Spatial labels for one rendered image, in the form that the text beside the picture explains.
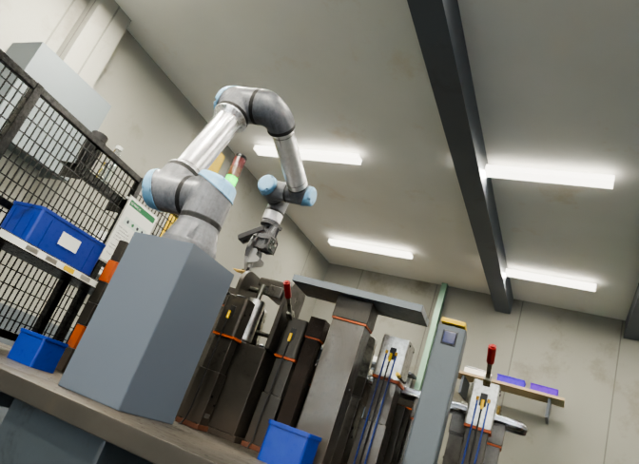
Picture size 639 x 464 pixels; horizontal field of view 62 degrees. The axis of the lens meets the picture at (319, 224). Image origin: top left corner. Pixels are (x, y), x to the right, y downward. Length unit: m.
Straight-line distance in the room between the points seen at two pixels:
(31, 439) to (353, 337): 0.76
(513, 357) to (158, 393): 6.63
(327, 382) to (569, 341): 6.47
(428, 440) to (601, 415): 6.27
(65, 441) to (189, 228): 0.54
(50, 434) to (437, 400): 0.85
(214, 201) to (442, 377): 0.73
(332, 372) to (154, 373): 0.44
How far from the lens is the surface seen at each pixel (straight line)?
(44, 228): 1.97
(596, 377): 7.65
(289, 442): 1.30
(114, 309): 1.38
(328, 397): 1.41
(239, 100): 1.76
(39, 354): 1.75
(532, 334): 7.76
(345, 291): 1.43
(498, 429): 1.66
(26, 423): 1.38
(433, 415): 1.36
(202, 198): 1.44
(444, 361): 1.38
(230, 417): 1.62
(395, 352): 1.56
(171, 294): 1.29
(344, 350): 1.42
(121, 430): 1.08
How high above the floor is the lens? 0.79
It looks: 20 degrees up
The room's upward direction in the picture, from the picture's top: 20 degrees clockwise
